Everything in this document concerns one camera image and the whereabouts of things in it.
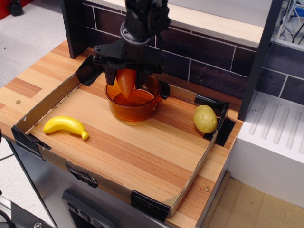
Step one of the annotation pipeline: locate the yellow plastic toy banana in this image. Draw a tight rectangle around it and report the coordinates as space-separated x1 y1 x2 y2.
43 116 89 140

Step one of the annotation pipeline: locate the transparent orange plastic pot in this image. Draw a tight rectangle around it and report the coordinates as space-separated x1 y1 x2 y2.
105 76 162 122

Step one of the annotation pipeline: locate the light wooden shelf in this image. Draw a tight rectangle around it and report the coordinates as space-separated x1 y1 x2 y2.
82 0 264 49

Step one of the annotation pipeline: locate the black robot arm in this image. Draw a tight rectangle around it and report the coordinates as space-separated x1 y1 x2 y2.
93 0 171 89

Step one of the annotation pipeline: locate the dark grey vertical post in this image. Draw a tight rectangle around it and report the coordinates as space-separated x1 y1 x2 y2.
238 0 283 121

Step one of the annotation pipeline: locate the yellow plastic toy potato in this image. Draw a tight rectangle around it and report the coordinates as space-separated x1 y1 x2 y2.
193 105 218 133

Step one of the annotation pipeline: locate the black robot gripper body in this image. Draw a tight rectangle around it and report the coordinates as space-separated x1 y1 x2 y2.
93 39 165 74

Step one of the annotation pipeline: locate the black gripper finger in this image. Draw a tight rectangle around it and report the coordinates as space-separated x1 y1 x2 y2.
104 63 119 86
135 66 152 89

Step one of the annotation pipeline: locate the grey toy oven front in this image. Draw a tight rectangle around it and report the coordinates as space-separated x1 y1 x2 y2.
62 190 117 228

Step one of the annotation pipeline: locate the dark grey left post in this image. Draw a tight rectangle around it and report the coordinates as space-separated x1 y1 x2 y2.
60 0 88 59

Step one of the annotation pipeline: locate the orange plastic toy carrot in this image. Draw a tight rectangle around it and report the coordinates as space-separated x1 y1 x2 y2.
116 69 137 98

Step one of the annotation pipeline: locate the white toy sink drainboard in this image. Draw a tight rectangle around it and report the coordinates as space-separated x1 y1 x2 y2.
228 92 304 207

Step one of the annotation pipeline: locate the cardboard fence with black tape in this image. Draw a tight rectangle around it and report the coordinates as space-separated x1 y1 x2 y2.
7 54 240 228

